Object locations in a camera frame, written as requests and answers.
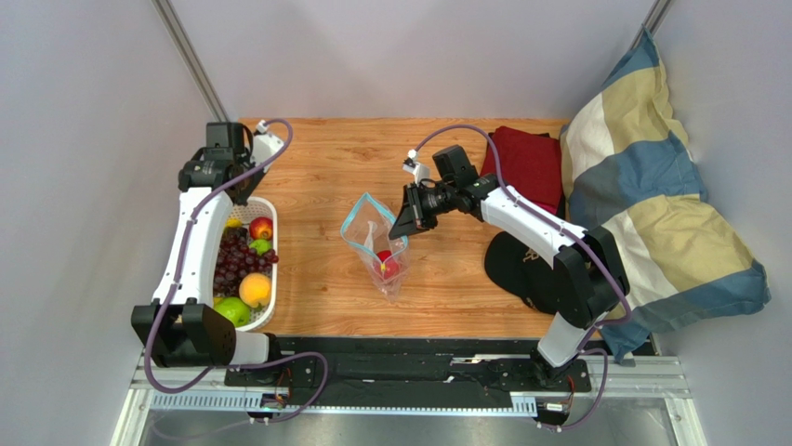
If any aluminium frame post left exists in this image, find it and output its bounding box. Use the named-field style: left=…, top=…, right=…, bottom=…
left=151, top=0, right=231, bottom=122

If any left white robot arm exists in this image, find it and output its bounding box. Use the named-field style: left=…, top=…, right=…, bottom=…
left=131, top=121, right=292, bottom=368

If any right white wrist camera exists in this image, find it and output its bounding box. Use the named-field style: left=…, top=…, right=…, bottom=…
left=403, top=149, right=430, bottom=184

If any blue yellow striped pillow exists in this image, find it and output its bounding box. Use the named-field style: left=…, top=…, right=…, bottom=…
left=560, top=32, right=771, bottom=361

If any folded red cloth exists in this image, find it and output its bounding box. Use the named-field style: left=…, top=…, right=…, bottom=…
left=489, top=126, right=564, bottom=217

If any aluminium frame post right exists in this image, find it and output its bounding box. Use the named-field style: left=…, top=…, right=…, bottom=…
left=630, top=0, right=675, bottom=48

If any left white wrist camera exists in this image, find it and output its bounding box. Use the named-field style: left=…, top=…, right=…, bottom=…
left=251, top=120, right=285, bottom=173

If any white plastic fruit basket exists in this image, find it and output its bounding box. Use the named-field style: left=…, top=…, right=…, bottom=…
left=212, top=197, right=279, bottom=332

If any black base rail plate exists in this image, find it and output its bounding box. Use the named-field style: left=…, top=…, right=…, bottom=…
left=222, top=334, right=657, bottom=411

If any aluminium frame post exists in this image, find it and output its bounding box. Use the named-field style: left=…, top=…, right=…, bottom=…
left=151, top=0, right=231, bottom=122
left=630, top=0, right=675, bottom=48

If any purple grape bunch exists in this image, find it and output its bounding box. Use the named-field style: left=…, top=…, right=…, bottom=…
left=213, top=227, right=279, bottom=297

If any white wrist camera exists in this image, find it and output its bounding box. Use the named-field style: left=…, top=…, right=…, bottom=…
left=403, top=149, right=430, bottom=184
left=251, top=120, right=285, bottom=173

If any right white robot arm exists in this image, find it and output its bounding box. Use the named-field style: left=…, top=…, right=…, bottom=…
left=389, top=145, right=629, bottom=371

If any orange peach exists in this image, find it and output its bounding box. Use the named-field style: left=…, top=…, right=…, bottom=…
left=239, top=272, right=272, bottom=308

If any black baseball cap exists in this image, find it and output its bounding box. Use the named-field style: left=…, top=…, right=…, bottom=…
left=483, top=231, right=576, bottom=314

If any clear zip top bag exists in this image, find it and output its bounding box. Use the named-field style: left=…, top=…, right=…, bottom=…
left=340, top=192, right=410, bottom=302

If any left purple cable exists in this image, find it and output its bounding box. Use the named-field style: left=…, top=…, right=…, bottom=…
left=141, top=118, right=332, bottom=425

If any green apple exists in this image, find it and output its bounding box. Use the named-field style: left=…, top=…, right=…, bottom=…
left=214, top=296, right=251, bottom=327

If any yellow pepper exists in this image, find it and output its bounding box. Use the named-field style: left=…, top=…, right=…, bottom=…
left=225, top=218, right=244, bottom=229

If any red yellow apple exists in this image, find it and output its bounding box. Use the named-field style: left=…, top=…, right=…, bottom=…
left=248, top=216, right=274, bottom=241

